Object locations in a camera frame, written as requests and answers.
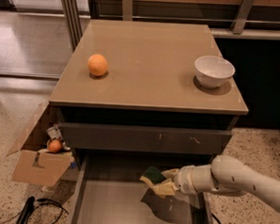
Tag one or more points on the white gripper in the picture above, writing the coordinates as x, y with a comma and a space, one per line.
183, 179

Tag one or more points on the green and yellow sponge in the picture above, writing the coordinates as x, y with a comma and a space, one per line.
152, 177

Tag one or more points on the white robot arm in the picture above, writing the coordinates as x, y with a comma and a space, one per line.
224, 175

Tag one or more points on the open grey middle drawer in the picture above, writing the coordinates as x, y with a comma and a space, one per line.
109, 191

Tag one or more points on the grey drawer cabinet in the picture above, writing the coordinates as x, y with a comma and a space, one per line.
150, 81

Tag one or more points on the grey top drawer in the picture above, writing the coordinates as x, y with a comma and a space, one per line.
119, 138

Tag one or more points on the white ceramic bowl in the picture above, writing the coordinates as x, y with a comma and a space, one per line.
213, 71

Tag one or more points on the small orange in box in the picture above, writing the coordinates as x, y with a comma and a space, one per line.
55, 146

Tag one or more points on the crumpled wrapper in box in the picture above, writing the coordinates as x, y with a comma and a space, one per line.
54, 132

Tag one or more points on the open cardboard box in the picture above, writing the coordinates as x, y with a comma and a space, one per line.
37, 165

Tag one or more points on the orange fruit on cabinet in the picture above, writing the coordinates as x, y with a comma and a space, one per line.
97, 65

